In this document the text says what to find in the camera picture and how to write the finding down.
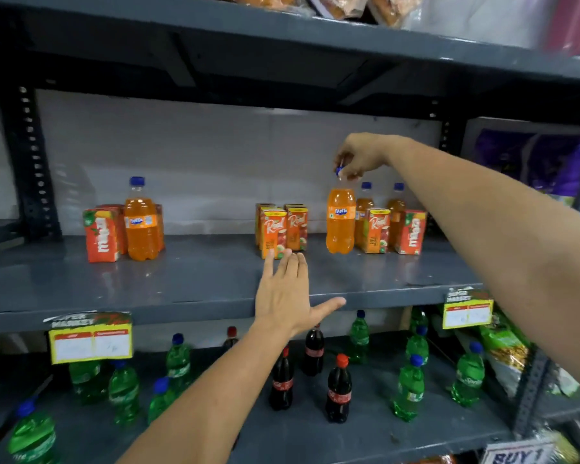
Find person's left hand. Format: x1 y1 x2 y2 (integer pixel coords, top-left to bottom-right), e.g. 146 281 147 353
254 248 347 337

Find person's right hand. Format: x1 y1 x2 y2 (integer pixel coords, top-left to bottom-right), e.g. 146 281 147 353
334 132 402 182

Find orange soda bottle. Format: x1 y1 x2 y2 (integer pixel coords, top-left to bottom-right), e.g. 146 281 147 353
326 166 357 255
386 183 408 252
124 177 160 262
355 182 376 247

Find person's right forearm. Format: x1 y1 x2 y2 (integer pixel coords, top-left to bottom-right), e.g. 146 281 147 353
388 135 580 402

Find person's left forearm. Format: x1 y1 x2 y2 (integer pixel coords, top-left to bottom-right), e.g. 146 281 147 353
117 320 296 464

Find orange juice carton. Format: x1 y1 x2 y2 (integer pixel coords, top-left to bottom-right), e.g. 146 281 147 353
259 209 288 260
255 203 276 248
284 206 309 252
359 208 392 255

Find grey metal shelving rack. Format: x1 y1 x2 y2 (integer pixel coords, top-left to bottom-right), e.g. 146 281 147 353
0 0 580 464

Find group of green soda bottles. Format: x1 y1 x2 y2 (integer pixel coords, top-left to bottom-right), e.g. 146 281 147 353
0 306 486 464

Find yellow shelf price label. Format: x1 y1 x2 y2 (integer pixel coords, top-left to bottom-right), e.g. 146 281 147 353
442 287 495 330
44 311 134 366

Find green snack packet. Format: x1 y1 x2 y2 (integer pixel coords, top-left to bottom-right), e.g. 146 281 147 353
478 308 533 398

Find purple packets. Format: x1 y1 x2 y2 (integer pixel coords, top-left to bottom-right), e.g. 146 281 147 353
471 129 580 199

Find white offer sign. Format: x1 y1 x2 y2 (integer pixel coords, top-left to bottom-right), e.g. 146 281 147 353
480 439 557 464

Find pink packet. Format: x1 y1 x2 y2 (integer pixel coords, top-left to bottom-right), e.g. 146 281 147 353
545 0 580 57

